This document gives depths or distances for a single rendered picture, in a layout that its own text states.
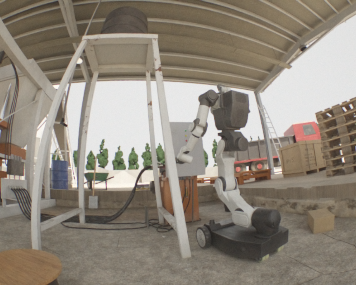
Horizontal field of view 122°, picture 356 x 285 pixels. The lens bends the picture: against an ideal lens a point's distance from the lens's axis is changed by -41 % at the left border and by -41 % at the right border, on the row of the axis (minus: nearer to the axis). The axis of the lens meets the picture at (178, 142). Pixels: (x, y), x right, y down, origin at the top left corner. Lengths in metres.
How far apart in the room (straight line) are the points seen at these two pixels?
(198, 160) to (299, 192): 1.35
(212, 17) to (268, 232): 5.58
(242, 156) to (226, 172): 8.60
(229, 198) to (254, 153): 8.75
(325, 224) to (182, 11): 5.59
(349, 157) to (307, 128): 8.73
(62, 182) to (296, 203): 5.41
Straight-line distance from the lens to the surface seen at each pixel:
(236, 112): 1.36
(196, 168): 1.81
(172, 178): 1.29
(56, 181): 5.35
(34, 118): 3.82
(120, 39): 2.40
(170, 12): 5.49
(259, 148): 10.16
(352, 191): 1.94
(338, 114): 2.82
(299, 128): 11.13
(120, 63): 2.90
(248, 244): 1.16
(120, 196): 4.03
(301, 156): 4.08
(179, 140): 1.81
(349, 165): 2.77
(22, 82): 3.76
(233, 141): 1.32
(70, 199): 4.40
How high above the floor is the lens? 0.63
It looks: 12 degrees up
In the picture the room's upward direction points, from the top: 4 degrees counter-clockwise
